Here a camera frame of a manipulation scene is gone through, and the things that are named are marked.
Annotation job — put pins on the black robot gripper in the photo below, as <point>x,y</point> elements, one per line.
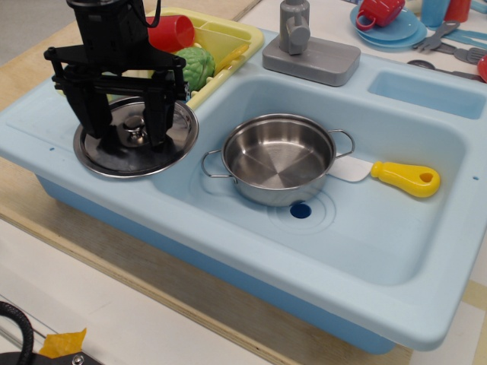
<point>115,39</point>

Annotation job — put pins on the stainless steel pot lid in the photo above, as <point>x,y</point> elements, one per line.
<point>125,152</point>

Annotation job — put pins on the green toy vegetable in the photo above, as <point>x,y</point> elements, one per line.
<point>200,65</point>

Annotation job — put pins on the red plastic cup in rack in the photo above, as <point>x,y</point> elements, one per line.
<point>173,33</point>

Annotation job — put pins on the yellow dish drying rack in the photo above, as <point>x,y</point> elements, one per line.
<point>218,36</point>

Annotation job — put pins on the yellow toy utensil in rack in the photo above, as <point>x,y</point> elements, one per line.
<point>230,57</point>

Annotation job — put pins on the grey toy faucet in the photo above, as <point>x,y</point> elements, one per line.
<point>296,53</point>

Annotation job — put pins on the yellow tape piece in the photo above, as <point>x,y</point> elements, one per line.
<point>59,345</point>

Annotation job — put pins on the red mug on plates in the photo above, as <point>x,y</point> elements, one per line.
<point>379,13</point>

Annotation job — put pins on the blue plastic plate stack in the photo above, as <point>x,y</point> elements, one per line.
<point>403,33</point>

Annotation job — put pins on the dark grey toy ladle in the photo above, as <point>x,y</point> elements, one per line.
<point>430,66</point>

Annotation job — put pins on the grey toy fork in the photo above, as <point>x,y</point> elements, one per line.
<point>434,41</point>

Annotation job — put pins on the blue plastic cup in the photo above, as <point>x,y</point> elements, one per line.
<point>433,12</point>

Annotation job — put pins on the light blue toy sink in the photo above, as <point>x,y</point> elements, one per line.
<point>370,264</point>

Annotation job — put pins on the blue toy utensil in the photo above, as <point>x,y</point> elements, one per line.
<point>468,37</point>

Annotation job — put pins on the red plastic cup at back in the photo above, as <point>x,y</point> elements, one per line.
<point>458,10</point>

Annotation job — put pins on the grey toy spatula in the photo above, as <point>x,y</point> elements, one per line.
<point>471,56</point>

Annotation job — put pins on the yellow handled toy knife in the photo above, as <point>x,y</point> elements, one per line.
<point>418,181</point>

